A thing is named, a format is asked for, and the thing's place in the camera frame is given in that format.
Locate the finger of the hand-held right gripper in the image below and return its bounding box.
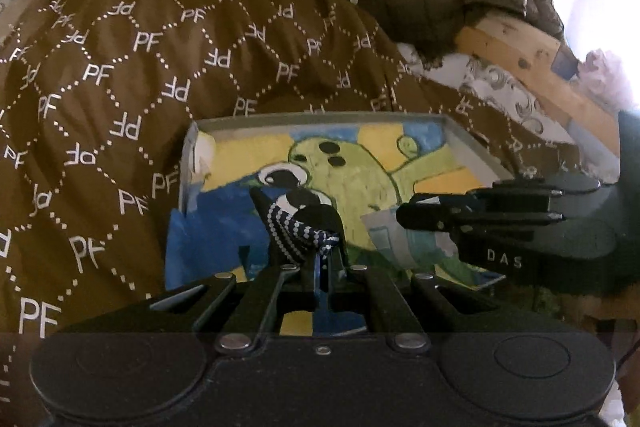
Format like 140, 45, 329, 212
396, 193, 568, 244
465, 178, 603, 208

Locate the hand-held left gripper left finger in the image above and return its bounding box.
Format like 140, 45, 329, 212
149, 251, 322, 354

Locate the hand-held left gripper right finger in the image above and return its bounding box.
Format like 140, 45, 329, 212
324, 251, 501, 354

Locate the black white dotted sock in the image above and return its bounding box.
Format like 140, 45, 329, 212
249, 187, 346, 273

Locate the grey tray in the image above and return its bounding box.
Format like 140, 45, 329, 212
165, 112, 518, 338

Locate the white swirl patterned pillow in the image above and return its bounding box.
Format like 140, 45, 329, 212
395, 42, 581, 148

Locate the pink cloth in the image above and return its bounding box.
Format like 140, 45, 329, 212
577, 48, 640, 110

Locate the brown printed blanket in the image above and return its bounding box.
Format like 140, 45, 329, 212
0, 0, 621, 358

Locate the wooden bed frame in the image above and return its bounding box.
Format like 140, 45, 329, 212
455, 14, 621, 158

